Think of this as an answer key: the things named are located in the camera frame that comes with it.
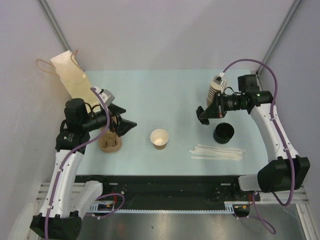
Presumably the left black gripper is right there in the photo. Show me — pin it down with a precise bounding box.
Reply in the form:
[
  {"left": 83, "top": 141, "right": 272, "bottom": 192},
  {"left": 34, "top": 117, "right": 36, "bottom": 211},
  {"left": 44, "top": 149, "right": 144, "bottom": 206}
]
[{"left": 82, "top": 103, "right": 137, "bottom": 137}]

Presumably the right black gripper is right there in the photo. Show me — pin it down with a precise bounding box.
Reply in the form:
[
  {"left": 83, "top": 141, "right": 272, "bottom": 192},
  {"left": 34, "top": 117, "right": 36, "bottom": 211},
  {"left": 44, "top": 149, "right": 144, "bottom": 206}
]
[{"left": 200, "top": 90, "right": 247, "bottom": 119}]

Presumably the brown pulp cup carrier stack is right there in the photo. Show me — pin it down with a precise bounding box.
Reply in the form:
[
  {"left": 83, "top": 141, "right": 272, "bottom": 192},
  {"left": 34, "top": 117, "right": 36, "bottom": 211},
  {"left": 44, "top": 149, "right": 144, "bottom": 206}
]
[{"left": 98, "top": 130, "right": 122, "bottom": 153}]

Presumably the single paper cup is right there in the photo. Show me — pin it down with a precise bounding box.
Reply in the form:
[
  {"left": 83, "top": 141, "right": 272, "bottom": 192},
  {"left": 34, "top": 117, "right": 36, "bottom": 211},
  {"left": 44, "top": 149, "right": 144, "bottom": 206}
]
[{"left": 150, "top": 129, "right": 169, "bottom": 150}]

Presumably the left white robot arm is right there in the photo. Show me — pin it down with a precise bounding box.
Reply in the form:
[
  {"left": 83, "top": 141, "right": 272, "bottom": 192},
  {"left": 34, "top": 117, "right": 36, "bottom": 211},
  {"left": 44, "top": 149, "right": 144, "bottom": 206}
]
[{"left": 30, "top": 98, "right": 137, "bottom": 240}]

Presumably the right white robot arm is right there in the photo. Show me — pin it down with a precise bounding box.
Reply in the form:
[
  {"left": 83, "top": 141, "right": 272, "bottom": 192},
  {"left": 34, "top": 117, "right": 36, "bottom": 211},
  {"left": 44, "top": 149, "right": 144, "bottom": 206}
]
[{"left": 196, "top": 74, "right": 310, "bottom": 201}]

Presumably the stack of black lids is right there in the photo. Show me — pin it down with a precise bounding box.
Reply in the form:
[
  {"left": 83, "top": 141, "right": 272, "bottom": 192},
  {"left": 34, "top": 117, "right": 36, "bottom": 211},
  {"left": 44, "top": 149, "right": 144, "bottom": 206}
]
[{"left": 213, "top": 122, "right": 235, "bottom": 144}]

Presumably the stack of paper cups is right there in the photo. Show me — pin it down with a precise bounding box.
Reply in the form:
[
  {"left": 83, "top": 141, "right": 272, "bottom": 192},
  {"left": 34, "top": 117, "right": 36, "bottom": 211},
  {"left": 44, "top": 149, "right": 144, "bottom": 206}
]
[{"left": 206, "top": 79, "right": 221, "bottom": 107}]

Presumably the white wrapped straws bundle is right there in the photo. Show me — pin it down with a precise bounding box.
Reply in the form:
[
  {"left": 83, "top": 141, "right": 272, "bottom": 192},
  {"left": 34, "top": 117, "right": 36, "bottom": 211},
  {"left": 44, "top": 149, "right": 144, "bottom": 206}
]
[{"left": 188, "top": 144, "right": 246, "bottom": 161}]

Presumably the brown paper bag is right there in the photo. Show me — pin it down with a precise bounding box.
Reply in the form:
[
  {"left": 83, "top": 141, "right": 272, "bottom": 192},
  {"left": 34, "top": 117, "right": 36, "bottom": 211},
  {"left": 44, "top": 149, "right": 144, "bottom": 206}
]
[{"left": 35, "top": 50, "right": 99, "bottom": 106}]

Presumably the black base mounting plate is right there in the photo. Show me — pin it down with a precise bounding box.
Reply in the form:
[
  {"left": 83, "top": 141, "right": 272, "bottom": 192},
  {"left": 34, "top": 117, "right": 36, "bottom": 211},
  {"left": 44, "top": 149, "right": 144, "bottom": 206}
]
[{"left": 75, "top": 175, "right": 252, "bottom": 211}]

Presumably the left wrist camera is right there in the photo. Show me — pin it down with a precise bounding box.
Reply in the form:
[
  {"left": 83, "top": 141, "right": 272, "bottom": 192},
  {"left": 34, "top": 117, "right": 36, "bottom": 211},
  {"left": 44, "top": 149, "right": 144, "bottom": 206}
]
[{"left": 96, "top": 88, "right": 115, "bottom": 107}]

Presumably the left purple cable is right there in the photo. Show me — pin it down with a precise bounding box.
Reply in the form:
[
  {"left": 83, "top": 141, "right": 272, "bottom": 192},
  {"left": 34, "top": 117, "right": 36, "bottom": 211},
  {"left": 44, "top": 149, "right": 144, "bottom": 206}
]
[{"left": 43, "top": 86, "right": 126, "bottom": 240}]

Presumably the purple cable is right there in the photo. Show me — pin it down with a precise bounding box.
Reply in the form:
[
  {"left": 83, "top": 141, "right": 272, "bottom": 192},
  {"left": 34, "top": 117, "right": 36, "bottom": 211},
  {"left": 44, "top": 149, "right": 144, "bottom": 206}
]
[
  {"left": 219, "top": 58, "right": 296, "bottom": 235},
  {"left": 43, "top": 86, "right": 126, "bottom": 240}
]

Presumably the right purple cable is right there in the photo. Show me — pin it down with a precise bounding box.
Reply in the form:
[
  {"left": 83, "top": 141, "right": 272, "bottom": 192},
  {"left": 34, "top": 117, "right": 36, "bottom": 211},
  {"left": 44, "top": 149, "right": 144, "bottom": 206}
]
[{"left": 219, "top": 58, "right": 296, "bottom": 235}]

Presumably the white slotted cable duct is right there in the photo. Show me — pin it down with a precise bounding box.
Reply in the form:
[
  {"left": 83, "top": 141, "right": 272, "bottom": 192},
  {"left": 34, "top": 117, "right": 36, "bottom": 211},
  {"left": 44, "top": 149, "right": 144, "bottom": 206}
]
[{"left": 88, "top": 201, "right": 251, "bottom": 215}]

